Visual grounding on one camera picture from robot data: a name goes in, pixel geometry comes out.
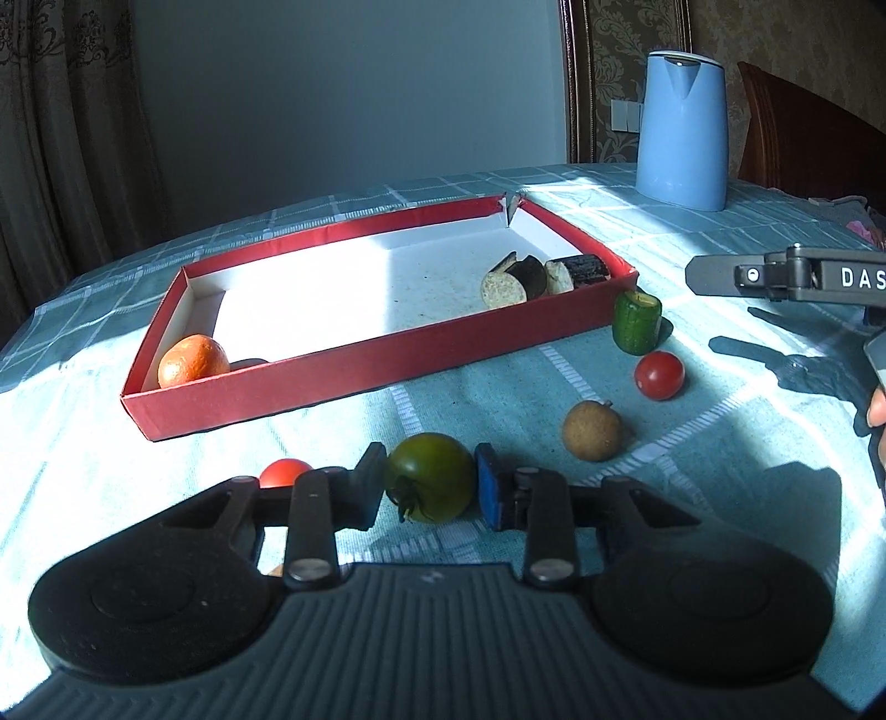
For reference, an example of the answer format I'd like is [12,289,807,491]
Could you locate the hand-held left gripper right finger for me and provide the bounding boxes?
[474,443,700,591]

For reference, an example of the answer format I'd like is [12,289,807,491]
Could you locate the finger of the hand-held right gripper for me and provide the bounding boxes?
[685,245,819,303]

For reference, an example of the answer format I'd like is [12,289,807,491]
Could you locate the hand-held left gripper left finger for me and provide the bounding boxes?
[162,441,389,591]

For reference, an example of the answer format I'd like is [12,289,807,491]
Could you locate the green tomato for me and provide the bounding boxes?
[384,433,478,525]

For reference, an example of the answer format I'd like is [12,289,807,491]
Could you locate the red cherry tomato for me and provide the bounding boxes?
[259,458,314,490]
[635,351,686,401]

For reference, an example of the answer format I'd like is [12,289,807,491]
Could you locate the green cucumber piece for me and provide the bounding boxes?
[612,291,662,356]

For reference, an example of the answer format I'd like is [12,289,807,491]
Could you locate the red cardboard box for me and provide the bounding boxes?
[119,194,639,442]

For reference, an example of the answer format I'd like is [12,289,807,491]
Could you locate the brown longan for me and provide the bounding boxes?
[560,400,622,462]

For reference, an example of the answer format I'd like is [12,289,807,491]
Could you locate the person's right hand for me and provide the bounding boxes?
[865,384,886,496]

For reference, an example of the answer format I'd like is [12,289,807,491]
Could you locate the pink cloth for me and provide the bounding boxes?
[844,214,886,250]

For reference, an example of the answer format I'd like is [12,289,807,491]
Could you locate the teal checked tablecloth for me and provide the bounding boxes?
[0,162,886,720]

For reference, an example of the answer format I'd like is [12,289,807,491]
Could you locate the long eggplant piece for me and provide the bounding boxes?
[544,254,611,295]

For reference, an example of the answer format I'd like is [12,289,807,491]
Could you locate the blue electric kettle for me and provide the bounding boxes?
[635,50,729,212]

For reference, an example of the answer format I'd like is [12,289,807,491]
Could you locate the wedge eggplant piece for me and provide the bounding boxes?
[481,258,548,310]

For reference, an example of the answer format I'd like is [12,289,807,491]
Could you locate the orange tangerine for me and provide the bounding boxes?
[157,334,231,389]

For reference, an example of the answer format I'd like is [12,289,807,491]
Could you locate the brown patterned curtain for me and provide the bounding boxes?
[0,0,167,333]

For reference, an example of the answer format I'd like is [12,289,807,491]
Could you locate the dark wooden frame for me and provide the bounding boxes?
[557,0,600,165]

